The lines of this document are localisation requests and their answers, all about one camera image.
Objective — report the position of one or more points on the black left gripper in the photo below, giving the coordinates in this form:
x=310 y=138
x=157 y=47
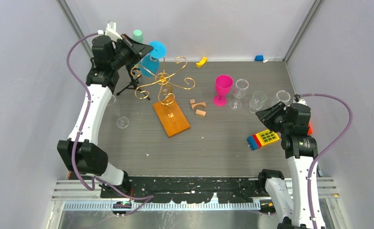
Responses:
x=136 y=49

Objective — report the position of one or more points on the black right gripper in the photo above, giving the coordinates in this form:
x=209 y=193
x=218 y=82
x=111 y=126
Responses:
x=267 y=116

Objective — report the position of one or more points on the blue plastic wine glass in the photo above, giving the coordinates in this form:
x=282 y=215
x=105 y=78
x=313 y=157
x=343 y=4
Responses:
x=149 y=65

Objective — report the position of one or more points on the clear wine glass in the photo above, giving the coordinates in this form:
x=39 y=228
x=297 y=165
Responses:
x=257 y=101
x=239 y=91
x=114 y=106
x=281 y=96

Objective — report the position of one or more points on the clear wine glass front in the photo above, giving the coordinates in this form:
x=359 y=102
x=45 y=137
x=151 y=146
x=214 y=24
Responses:
x=239 y=91

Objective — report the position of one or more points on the pink plastic wine glass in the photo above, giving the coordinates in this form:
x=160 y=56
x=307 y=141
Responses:
x=223 y=85

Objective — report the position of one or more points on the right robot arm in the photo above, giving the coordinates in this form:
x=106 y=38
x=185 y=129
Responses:
x=301 y=208

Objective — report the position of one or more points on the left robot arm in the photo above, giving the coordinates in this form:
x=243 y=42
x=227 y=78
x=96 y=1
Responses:
x=80 y=151

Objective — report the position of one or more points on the orange wooden rack base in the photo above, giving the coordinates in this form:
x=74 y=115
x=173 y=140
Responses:
x=172 y=118

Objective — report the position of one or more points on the green microphone on tripod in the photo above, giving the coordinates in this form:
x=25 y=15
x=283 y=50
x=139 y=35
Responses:
x=136 y=36

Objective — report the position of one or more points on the colourful toy block calculator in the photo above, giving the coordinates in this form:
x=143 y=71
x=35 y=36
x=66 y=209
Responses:
x=262 y=139

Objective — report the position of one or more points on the red block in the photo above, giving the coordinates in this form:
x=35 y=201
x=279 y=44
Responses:
x=310 y=131

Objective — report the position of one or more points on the yellow curved block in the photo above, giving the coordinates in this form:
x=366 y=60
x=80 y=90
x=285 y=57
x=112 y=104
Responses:
x=202 y=62

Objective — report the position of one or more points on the small blue block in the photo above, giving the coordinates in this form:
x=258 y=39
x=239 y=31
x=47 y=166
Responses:
x=259 y=58

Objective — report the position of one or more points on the wooden arch block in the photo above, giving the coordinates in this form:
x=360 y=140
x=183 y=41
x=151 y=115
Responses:
x=196 y=105

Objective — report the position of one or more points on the wooden rectangular block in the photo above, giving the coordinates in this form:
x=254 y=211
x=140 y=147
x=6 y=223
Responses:
x=200 y=113

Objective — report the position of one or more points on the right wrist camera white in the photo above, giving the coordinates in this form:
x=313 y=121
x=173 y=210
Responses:
x=299 y=99

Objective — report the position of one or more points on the gold wire wine glass rack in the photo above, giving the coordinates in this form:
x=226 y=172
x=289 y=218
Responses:
x=163 y=79

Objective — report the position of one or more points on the aluminium frame rail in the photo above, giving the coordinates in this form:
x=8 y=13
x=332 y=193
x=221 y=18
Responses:
x=76 y=24

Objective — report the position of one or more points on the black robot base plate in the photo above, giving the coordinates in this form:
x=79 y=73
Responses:
x=190 y=190

